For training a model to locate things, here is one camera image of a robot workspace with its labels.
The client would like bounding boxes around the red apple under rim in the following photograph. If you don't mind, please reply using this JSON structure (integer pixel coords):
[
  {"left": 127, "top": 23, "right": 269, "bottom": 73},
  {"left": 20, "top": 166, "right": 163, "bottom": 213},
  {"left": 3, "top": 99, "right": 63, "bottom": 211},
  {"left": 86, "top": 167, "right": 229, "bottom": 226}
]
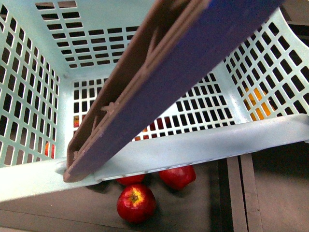
[{"left": 116, "top": 174, "right": 145, "bottom": 186}]

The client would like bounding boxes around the orange fruit behind basket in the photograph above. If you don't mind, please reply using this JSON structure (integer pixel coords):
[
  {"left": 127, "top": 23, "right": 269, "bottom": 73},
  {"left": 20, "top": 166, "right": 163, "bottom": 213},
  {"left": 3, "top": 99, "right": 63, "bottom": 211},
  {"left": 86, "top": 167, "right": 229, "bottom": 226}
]
[{"left": 243, "top": 87, "right": 275, "bottom": 121}]

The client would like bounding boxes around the red apple right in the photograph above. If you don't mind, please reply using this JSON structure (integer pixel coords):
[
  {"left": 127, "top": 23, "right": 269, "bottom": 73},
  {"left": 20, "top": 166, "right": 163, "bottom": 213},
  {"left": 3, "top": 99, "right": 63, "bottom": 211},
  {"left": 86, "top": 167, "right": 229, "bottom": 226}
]
[{"left": 159, "top": 165, "right": 196, "bottom": 190}]

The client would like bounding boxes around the light blue plastic basket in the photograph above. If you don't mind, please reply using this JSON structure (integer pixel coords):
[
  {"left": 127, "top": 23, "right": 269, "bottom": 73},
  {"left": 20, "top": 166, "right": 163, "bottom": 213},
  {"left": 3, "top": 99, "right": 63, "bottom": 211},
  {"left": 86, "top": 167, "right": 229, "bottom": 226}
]
[{"left": 0, "top": 0, "right": 309, "bottom": 202}]

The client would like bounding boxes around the red apple front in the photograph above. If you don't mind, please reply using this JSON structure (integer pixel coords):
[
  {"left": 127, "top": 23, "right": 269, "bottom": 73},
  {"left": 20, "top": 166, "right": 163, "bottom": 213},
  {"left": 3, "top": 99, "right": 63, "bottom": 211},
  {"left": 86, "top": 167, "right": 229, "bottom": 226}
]
[{"left": 116, "top": 184, "right": 156, "bottom": 224}]

